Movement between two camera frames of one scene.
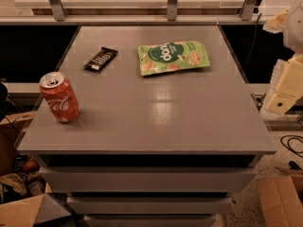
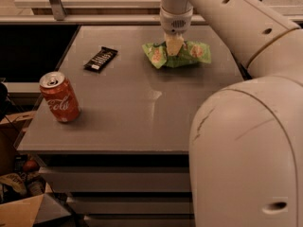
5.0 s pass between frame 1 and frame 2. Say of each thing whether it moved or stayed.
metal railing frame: stayed
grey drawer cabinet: stayed
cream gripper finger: moved
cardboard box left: stayed
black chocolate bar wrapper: stayed
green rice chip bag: moved
